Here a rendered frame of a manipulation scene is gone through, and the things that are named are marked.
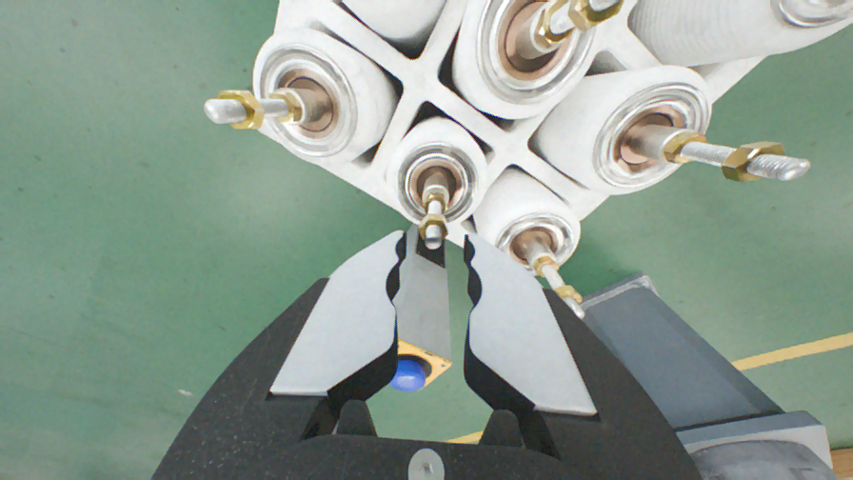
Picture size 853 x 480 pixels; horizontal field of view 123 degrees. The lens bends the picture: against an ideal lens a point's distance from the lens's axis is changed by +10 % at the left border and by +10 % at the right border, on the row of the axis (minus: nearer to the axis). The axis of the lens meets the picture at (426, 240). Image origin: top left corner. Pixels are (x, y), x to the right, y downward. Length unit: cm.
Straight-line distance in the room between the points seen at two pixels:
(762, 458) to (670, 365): 13
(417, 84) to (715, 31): 22
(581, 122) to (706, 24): 9
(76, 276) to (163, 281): 26
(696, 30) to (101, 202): 101
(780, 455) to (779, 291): 48
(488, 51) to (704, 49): 17
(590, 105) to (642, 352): 52
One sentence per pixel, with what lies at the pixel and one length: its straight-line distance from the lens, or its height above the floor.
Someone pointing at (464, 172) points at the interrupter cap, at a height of 25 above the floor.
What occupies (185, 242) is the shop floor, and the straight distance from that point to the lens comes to 84.
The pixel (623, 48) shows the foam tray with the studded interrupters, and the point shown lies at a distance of 32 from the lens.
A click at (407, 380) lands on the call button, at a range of 28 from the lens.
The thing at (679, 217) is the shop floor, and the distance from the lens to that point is 70.
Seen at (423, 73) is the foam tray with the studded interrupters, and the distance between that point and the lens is 28.
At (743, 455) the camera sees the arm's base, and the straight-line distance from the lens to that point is 62.
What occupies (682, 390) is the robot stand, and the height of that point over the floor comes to 23.
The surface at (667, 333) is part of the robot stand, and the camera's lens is 68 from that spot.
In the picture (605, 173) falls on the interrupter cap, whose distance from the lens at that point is 25.
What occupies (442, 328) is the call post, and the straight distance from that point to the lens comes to 30.
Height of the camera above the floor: 45
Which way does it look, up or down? 58 degrees down
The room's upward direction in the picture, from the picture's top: 174 degrees counter-clockwise
